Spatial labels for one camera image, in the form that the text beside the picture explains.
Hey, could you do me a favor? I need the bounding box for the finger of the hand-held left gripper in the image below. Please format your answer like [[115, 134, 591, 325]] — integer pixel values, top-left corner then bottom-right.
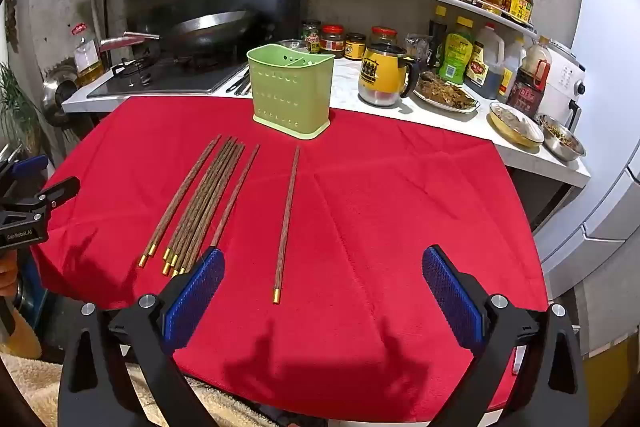
[[0, 155, 49, 182], [0, 177, 81, 214]]

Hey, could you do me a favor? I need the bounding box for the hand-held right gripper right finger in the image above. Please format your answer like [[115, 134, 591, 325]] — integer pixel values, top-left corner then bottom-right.
[[421, 245, 591, 427]]

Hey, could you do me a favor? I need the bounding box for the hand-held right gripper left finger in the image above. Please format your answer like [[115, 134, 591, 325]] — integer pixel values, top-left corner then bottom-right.
[[59, 247, 226, 427]]

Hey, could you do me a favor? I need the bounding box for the green plastic utensil holder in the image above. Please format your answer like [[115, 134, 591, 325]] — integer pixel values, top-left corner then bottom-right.
[[246, 44, 335, 140]]

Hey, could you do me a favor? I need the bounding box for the person's left hand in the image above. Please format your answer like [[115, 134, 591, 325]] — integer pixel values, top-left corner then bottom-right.
[[0, 256, 21, 298]]

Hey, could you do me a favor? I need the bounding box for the green scallion bunch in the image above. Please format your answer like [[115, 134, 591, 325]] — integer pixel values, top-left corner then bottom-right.
[[0, 62, 41, 148]]

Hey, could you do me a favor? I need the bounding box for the steel pot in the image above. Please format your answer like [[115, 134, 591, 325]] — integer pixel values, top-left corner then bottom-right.
[[41, 67, 81, 125]]

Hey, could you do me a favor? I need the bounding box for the cooking oil bottle red cap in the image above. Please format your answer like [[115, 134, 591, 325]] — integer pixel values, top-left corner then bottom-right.
[[74, 23, 105, 85]]

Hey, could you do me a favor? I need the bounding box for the red tablecloth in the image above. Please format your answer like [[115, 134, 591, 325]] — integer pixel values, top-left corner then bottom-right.
[[31, 96, 548, 423]]

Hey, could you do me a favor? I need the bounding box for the hanging dried plant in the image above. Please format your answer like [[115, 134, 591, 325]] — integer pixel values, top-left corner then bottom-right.
[[4, 0, 21, 52]]

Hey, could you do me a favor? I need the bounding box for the beige towel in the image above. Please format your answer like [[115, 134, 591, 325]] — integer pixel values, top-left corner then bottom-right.
[[0, 352, 261, 427]]

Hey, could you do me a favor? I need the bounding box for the black gas stove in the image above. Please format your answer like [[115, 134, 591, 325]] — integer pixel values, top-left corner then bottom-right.
[[87, 57, 248, 98]]

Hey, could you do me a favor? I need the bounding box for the yellow bin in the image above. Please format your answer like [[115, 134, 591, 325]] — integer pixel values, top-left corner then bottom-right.
[[582, 337, 640, 427]]

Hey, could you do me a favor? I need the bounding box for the yellow rimmed bowl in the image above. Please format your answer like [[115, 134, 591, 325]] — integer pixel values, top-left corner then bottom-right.
[[488, 102, 545, 146]]

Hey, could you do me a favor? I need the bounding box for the steel bowl with food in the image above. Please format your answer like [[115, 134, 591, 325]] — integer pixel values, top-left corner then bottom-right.
[[537, 113, 587, 160]]

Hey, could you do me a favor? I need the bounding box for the plate of cooked food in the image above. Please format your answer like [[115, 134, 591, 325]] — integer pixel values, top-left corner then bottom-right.
[[413, 71, 481, 112]]

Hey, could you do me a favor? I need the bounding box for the dark vinegar jug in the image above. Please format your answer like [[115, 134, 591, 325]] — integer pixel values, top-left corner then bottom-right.
[[465, 23, 506, 100]]

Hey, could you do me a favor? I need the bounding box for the yellow steel mug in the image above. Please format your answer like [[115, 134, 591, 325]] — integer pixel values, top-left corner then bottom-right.
[[359, 43, 425, 108]]

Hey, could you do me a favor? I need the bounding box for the white plastic jug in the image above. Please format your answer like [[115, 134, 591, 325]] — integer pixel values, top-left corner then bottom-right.
[[497, 34, 526, 100]]

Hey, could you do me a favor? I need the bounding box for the green bottle yellow cap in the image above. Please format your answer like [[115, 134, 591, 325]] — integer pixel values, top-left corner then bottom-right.
[[439, 17, 475, 86]]

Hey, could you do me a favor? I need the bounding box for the white kitchen appliance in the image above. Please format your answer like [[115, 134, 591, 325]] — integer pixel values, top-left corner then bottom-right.
[[537, 38, 587, 130]]

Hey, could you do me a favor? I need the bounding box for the white refrigerator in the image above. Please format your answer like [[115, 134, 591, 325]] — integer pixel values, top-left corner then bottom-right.
[[532, 0, 640, 278]]

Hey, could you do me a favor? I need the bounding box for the clear plastic packet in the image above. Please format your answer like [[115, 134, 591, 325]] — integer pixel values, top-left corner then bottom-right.
[[405, 34, 431, 58]]

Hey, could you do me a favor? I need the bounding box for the dark bottle yellow cap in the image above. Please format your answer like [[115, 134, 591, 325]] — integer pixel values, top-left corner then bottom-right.
[[429, 5, 448, 68]]

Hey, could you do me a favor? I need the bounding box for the yellow label sauce jar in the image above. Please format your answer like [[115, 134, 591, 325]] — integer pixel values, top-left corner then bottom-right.
[[344, 33, 367, 60]]

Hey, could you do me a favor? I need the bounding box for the red lid glass jar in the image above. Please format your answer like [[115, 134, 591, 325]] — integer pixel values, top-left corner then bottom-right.
[[371, 27, 398, 50]]

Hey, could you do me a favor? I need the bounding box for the red lid chili jar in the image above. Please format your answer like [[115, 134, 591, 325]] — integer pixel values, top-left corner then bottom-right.
[[320, 25, 346, 58]]

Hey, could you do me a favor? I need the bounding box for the green lid sauce jar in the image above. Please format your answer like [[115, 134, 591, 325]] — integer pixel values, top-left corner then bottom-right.
[[301, 20, 321, 52]]

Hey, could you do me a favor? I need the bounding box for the dark soy sauce bottle red handle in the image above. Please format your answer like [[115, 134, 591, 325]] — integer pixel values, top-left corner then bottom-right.
[[506, 36, 552, 120]]

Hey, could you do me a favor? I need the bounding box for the steel wok with red handle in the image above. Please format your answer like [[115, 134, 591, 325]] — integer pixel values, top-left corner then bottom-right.
[[99, 10, 253, 52]]

